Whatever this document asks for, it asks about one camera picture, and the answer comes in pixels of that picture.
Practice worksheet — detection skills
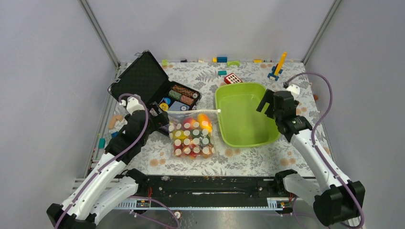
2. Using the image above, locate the blue playing card deck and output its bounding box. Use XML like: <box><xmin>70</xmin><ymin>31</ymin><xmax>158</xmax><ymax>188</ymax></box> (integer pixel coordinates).
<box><xmin>168</xmin><ymin>101</ymin><xmax>190</xmax><ymax>112</ymax></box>

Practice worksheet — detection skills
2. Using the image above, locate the red toy apple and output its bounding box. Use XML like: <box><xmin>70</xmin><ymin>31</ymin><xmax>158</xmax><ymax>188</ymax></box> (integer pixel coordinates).
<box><xmin>182</xmin><ymin>117</ymin><xmax>198</xmax><ymax>130</ymax></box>

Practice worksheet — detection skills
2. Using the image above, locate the yellow blue block tower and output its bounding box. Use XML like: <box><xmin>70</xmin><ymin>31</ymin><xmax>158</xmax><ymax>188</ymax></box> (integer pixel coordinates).
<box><xmin>267</xmin><ymin>52</ymin><xmax>287</xmax><ymax>81</ymax></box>

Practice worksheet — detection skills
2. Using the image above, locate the black poker chip case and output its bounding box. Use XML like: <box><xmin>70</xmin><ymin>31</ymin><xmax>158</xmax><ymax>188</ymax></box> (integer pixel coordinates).
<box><xmin>108</xmin><ymin>50</ymin><xmax>202</xmax><ymax>136</ymax></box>

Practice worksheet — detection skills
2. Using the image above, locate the peach wooden block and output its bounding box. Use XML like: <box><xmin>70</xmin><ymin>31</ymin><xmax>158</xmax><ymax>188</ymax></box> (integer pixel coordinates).
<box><xmin>107</xmin><ymin>114</ymin><xmax>124</xmax><ymax>130</ymax></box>

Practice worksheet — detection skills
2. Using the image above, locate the blue lego brick back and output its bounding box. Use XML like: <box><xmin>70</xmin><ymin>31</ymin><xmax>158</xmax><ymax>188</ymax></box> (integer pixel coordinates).
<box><xmin>216</xmin><ymin>56</ymin><xmax>228</xmax><ymax>63</ymax></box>

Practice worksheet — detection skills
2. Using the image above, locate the green plastic tray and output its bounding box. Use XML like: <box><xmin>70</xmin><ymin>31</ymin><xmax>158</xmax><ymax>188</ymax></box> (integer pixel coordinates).
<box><xmin>214</xmin><ymin>83</ymin><xmax>280</xmax><ymax>148</ymax></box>

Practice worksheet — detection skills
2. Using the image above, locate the red white toy block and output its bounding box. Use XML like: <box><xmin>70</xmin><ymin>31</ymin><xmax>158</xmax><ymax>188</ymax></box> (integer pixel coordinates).
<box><xmin>224</xmin><ymin>73</ymin><xmax>243</xmax><ymax>84</ymax></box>

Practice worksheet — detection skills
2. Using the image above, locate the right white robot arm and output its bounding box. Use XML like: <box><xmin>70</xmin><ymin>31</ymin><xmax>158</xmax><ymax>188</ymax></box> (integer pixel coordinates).
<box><xmin>256</xmin><ymin>89</ymin><xmax>365</xmax><ymax>229</ymax></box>

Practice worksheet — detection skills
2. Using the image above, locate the teal block left edge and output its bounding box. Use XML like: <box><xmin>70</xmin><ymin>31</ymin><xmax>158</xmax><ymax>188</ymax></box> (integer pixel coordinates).
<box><xmin>97</xmin><ymin>138</ymin><xmax>106</xmax><ymax>149</ymax></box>

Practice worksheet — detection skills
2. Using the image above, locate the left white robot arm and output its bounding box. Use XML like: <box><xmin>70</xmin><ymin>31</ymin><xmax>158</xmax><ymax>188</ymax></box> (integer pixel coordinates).
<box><xmin>46</xmin><ymin>105</ymin><xmax>169</xmax><ymax>229</ymax></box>

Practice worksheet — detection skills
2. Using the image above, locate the orange toy mango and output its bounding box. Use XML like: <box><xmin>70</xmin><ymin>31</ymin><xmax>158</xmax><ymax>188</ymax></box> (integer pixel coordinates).
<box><xmin>197</xmin><ymin>113</ymin><xmax>213</xmax><ymax>133</ymax></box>

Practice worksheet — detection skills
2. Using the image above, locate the clear zip top bag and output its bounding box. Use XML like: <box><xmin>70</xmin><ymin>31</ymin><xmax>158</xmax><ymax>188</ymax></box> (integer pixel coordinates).
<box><xmin>168</xmin><ymin>109</ymin><xmax>221</xmax><ymax>159</ymax></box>

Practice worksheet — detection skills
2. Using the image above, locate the green arch block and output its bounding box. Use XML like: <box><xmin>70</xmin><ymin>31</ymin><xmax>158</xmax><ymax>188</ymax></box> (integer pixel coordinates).
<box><xmin>227</xmin><ymin>61</ymin><xmax>240</xmax><ymax>68</ymax></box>

